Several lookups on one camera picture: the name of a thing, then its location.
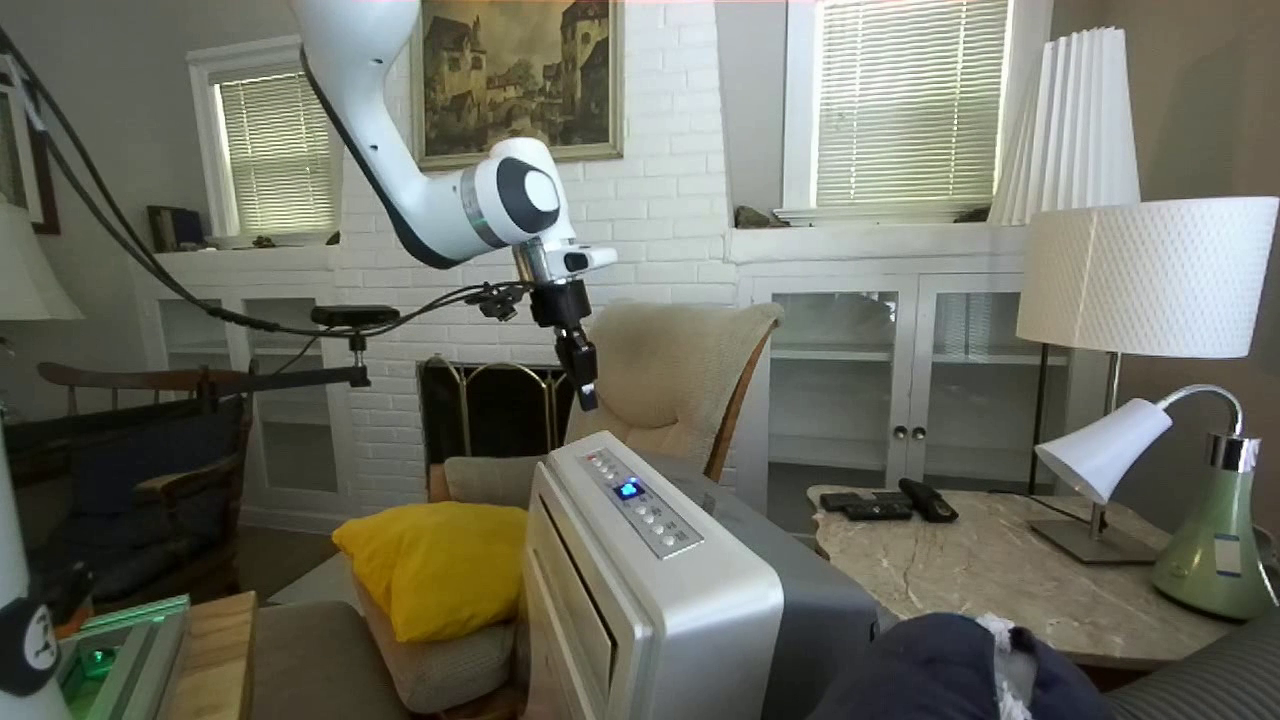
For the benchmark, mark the navy blue blanket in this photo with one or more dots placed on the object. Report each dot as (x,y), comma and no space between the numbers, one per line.
(923,673)

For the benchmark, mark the light wooden table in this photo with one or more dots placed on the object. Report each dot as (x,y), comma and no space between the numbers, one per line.
(214,666)

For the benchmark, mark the floor lamp pleated white shade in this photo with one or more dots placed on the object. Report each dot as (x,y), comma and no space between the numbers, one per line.
(1065,132)

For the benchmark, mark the green lit electronic box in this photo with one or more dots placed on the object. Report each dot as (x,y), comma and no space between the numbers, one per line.
(113,663)

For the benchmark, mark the dark wooden settee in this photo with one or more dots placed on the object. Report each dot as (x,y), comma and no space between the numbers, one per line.
(134,506)

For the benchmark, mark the marble top side table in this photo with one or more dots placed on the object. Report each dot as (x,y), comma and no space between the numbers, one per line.
(963,572)

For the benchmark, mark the table lamp white drum shade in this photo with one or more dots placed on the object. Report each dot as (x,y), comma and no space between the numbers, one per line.
(1147,273)

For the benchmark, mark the white glass door cabinet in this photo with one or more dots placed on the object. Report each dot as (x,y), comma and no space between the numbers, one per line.
(301,453)
(854,387)

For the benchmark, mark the white knotted blanket tie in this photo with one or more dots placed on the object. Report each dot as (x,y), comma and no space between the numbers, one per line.
(1005,666)

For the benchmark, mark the white conical lampshade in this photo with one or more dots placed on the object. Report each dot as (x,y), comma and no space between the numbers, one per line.
(24,281)

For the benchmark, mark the small dark shelf object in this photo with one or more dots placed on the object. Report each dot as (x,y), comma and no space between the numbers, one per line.
(177,231)

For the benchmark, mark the black stereo camera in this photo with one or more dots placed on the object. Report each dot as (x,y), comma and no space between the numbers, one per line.
(355,318)

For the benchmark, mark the yellow cushion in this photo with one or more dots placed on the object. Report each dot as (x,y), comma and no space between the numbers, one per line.
(426,564)

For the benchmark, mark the black gold fireplace screen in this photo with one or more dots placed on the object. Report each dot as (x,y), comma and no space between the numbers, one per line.
(486,407)

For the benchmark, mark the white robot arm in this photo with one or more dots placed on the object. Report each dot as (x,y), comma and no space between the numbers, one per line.
(385,147)

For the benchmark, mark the dark framed wall picture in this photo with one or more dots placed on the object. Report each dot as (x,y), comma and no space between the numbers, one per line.
(44,185)

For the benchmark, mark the green desk lamp white shade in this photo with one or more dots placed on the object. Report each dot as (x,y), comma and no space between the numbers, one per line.
(1207,562)

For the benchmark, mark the white portable air conditioner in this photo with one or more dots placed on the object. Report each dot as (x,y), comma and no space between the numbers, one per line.
(664,615)

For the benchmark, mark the black remote control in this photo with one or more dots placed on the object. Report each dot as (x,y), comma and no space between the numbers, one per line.
(882,511)
(928,500)
(839,500)

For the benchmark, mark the white cylindrical post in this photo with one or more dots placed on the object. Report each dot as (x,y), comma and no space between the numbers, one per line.
(9,535)

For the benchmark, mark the framed landscape painting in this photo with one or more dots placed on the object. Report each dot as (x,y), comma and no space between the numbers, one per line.
(520,83)

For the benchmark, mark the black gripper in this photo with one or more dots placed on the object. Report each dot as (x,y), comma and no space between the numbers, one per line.
(561,304)

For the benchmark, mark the black camera stand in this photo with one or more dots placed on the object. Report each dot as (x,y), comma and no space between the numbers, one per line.
(284,378)

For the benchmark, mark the window with white blinds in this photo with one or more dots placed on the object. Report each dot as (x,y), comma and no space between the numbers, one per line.
(907,102)
(273,153)

